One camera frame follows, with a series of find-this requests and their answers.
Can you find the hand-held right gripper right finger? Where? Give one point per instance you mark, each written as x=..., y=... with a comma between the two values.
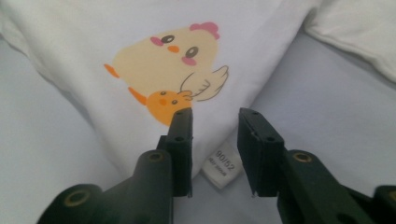
x=261, y=155

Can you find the white child's shirt chick print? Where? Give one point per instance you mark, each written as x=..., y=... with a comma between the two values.
x=93, y=31

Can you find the light blue table mat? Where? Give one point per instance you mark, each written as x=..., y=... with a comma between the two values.
x=311, y=109

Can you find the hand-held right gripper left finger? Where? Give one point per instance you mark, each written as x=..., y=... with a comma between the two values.
x=182, y=155

